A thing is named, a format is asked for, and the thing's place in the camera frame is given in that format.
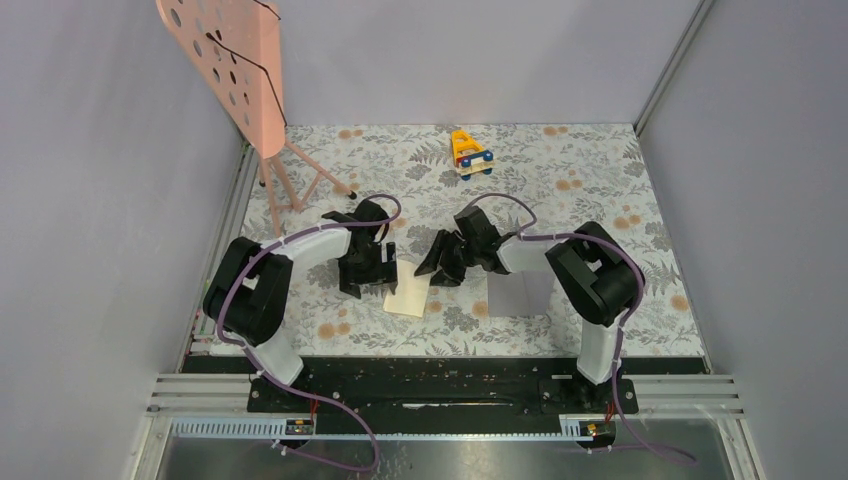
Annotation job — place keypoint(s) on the grey lavender envelope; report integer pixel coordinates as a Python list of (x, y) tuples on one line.
[(521, 294)]

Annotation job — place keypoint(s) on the yellow blue toy car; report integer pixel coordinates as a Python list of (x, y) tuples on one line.
[(469, 156)]

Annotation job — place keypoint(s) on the floral patterned table mat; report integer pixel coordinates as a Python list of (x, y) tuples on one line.
[(551, 178)]

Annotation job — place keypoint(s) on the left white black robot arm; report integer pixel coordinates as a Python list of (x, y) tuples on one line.
[(248, 294)]

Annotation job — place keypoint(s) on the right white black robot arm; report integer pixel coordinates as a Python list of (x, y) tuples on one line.
[(602, 283)]

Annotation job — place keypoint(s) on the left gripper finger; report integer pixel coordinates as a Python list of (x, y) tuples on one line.
[(389, 268), (350, 278)]

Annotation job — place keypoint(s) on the white slotted cable duct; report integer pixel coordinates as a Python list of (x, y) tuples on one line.
[(565, 429)]

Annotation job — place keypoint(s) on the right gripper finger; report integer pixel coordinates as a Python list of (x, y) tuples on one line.
[(432, 263), (454, 264)]

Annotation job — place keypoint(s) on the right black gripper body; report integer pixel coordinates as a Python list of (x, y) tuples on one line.
[(472, 250)]

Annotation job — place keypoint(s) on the pink perforated music stand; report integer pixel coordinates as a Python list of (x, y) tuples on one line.
[(236, 47)]

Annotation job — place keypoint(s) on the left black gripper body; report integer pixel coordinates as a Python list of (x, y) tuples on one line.
[(368, 268)]

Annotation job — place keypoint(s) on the beige lined letter paper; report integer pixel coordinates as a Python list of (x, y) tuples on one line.
[(410, 295)]

